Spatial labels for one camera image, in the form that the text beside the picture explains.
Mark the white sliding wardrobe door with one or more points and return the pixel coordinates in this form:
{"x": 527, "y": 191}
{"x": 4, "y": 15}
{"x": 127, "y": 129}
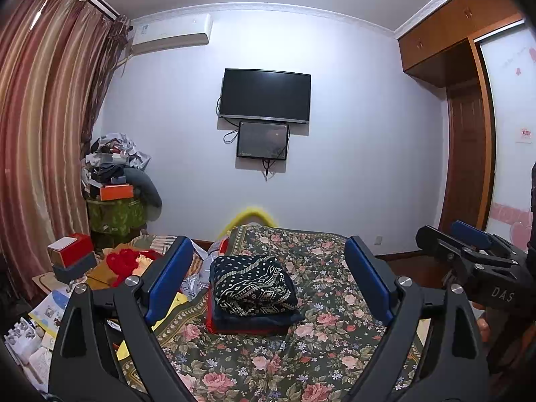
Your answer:
{"x": 511, "y": 104}

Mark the white wall socket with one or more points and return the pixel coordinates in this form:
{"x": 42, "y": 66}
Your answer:
{"x": 377, "y": 240}

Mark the small black wall monitor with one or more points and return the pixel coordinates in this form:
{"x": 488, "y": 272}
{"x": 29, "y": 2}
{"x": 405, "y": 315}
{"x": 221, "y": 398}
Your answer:
{"x": 263, "y": 140}

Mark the wooden wardrobe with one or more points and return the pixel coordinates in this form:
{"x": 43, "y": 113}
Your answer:
{"x": 452, "y": 21}

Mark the white blister pack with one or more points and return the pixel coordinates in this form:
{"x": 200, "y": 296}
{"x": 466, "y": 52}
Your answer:
{"x": 21, "y": 337}

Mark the orange box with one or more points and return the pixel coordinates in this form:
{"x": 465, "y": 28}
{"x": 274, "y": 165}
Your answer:
{"x": 116, "y": 192}

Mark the red striped curtain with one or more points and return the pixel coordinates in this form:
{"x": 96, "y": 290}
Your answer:
{"x": 46, "y": 134}

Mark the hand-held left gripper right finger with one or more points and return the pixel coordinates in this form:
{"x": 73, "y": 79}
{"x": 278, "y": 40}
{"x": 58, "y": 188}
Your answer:
{"x": 368, "y": 278}

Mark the green floral blanket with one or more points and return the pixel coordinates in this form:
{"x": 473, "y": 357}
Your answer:
{"x": 326, "y": 259}

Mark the red and yellow clothes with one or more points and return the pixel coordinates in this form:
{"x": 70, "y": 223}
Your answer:
{"x": 123, "y": 261}

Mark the yellow cloth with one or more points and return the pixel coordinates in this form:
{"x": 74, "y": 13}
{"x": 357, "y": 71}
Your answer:
{"x": 176, "y": 303}

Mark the wooden room door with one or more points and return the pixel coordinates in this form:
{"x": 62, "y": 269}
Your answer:
{"x": 467, "y": 155}

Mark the white air conditioner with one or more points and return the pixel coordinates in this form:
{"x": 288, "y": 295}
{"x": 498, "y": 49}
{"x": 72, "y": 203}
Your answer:
{"x": 171, "y": 33}

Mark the navy patterned hoodie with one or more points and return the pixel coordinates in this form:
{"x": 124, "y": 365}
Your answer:
{"x": 251, "y": 284}

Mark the grey box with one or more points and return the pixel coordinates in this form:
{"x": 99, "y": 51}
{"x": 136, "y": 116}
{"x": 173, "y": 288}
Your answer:
{"x": 77, "y": 270}

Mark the black wall television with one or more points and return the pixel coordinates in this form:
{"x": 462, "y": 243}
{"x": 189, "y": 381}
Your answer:
{"x": 266, "y": 94}

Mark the dark grey cushion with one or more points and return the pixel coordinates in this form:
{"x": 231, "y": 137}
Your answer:
{"x": 146, "y": 190}

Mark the red box white lid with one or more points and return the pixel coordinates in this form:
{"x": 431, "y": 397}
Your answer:
{"x": 77, "y": 245}

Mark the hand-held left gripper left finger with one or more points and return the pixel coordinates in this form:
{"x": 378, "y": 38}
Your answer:
{"x": 167, "y": 274}

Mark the illustrated booklet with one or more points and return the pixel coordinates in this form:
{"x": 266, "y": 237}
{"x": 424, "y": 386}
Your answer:
{"x": 50, "y": 312}

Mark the pile of mixed clutter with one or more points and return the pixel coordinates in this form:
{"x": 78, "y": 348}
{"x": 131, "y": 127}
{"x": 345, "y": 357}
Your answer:
{"x": 109, "y": 155}

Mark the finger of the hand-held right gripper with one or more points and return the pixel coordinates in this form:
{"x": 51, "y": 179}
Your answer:
{"x": 460, "y": 257}
{"x": 471, "y": 234}

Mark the brown striped cloth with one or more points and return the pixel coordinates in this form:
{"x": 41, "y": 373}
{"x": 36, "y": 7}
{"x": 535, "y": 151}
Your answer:
{"x": 157, "y": 243}

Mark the wooden board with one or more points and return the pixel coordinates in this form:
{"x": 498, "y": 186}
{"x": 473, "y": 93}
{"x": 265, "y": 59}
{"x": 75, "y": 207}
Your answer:
{"x": 46, "y": 282}

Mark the white printed papers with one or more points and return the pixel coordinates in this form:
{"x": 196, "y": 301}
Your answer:
{"x": 37, "y": 364}

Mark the red white paper notice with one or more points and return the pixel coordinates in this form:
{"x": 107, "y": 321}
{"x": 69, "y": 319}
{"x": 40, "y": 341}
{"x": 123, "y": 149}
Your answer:
{"x": 526, "y": 135}

